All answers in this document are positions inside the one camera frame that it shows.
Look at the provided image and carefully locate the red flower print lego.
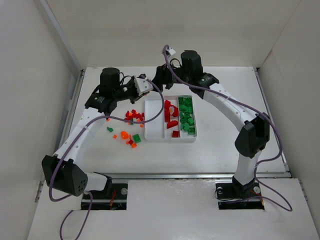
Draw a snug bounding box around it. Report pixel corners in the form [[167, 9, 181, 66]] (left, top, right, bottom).
[[164, 100, 179, 123]]

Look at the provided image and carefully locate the red arch lego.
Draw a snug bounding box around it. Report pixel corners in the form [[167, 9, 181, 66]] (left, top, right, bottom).
[[166, 120, 179, 129]]

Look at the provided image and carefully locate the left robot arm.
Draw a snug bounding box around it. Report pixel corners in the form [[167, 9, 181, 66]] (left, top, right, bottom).
[[41, 67, 139, 202]]

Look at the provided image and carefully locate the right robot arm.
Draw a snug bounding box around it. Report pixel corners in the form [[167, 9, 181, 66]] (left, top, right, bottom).
[[152, 45, 270, 195]]

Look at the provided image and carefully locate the small green lego left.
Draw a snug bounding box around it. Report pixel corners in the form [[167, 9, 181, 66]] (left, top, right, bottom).
[[106, 127, 114, 133]]

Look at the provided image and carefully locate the red lego pile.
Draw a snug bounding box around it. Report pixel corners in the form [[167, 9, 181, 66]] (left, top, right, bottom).
[[124, 109, 145, 125]]

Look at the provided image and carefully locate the orange dome lego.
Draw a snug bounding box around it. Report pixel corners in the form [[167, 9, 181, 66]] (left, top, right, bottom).
[[120, 131, 129, 140]]

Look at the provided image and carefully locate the green lego pile in tray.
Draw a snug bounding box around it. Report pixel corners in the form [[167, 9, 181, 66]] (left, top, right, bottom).
[[178, 95, 196, 138]]

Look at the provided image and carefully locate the white three-compartment tray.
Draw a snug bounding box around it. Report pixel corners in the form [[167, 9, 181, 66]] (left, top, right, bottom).
[[144, 94, 197, 143]]

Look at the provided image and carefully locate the green square lego plate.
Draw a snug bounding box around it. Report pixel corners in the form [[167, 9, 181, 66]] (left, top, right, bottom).
[[132, 134, 141, 144]]

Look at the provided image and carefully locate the red square lego in tray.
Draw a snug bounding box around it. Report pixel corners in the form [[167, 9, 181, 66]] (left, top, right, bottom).
[[171, 130, 180, 138]]

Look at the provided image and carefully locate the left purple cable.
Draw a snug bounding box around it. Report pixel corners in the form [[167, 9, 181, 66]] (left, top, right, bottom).
[[48, 79, 166, 240]]

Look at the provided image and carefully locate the purple cable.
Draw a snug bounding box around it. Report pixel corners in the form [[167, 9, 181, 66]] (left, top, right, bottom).
[[161, 44, 293, 212], [48, 79, 166, 240]]

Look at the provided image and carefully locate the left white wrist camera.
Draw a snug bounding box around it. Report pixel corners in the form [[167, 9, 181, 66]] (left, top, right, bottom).
[[133, 73, 153, 96]]

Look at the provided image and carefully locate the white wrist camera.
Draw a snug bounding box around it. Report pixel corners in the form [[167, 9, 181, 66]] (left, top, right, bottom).
[[163, 46, 176, 58], [133, 73, 153, 96]]

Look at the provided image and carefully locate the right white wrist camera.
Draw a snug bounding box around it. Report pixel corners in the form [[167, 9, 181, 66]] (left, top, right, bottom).
[[163, 46, 176, 58]]

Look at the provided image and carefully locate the aluminium rail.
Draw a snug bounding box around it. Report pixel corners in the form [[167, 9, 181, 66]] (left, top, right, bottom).
[[49, 172, 292, 180]]

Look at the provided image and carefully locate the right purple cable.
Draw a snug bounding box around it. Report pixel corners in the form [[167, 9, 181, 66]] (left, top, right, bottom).
[[161, 44, 293, 212]]

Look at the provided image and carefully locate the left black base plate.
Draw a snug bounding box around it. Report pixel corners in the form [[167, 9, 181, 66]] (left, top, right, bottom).
[[90, 179, 129, 211]]

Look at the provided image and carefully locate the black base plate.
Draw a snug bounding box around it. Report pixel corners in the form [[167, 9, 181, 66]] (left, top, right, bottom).
[[214, 182, 265, 210], [90, 179, 129, 211]]

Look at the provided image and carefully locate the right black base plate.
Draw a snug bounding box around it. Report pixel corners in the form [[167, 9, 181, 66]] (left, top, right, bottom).
[[214, 182, 265, 210]]

